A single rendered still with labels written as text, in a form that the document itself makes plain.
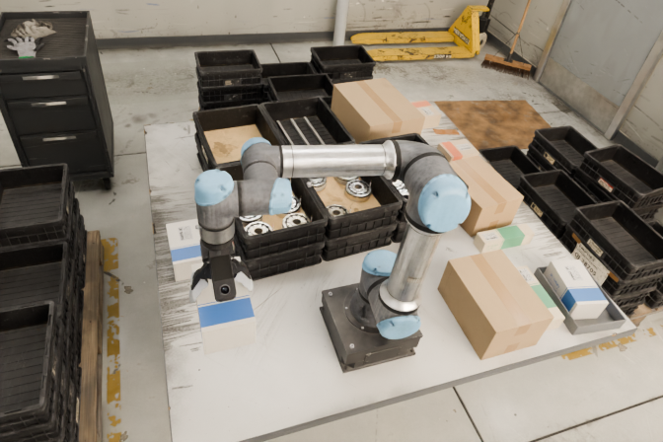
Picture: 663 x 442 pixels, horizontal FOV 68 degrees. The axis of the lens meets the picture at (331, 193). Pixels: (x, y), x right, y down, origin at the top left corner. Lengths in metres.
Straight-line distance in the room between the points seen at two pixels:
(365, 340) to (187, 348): 0.55
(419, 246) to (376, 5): 4.35
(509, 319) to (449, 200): 0.68
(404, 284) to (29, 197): 1.85
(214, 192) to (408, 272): 0.54
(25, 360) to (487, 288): 1.56
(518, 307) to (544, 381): 1.03
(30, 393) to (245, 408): 0.74
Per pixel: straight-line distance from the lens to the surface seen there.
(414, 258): 1.21
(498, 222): 2.17
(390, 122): 2.30
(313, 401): 1.56
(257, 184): 1.01
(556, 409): 2.66
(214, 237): 1.05
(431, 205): 1.07
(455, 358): 1.72
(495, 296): 1.72
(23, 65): 2.87
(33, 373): 1.99
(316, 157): 1.12
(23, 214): 2.54
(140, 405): 2.38
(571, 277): 2.01
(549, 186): 3.17
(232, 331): 1.17
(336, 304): 1.62
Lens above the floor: 2.09
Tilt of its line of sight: 40 degrees down
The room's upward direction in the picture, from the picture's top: 8 degrees clockwise
